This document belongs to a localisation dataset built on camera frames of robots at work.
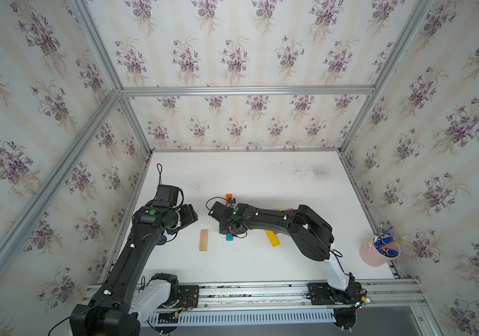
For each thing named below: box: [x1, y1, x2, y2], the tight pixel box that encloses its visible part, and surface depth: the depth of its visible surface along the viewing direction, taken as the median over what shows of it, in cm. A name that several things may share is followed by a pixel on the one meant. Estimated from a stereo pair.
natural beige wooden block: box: [198, 228, 209, 252], surface depth 88 cm
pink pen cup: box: [359, 236, 402, 268], surface depth 78 cm
